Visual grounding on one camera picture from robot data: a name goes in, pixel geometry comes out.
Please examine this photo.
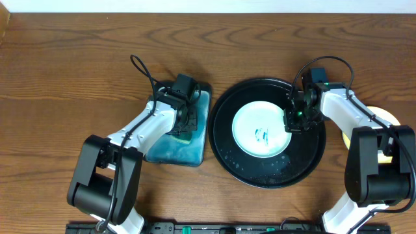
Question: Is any rectangular tray with soapy water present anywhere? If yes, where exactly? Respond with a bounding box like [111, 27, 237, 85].
[144, 82, 211, 167]

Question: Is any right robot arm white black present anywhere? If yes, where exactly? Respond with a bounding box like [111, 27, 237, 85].
[285, 83, 415, 233]

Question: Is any round black tray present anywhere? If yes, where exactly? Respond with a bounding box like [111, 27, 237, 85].
[208, 77, 326, 189]

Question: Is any yellow plate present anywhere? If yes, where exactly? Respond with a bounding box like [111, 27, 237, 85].
[342, 106, 400, 164]

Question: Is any green yellow sponge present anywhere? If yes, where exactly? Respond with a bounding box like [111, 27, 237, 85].
[173, 133, 192, 145]

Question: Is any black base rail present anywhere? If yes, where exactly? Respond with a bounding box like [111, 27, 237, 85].
[65, 222, 392, 234]

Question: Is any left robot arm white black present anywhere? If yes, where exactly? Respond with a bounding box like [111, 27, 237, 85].
[67, 101, 198, 233]

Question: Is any light blue plate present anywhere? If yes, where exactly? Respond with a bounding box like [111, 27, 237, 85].
[231, 101, 292, 159]

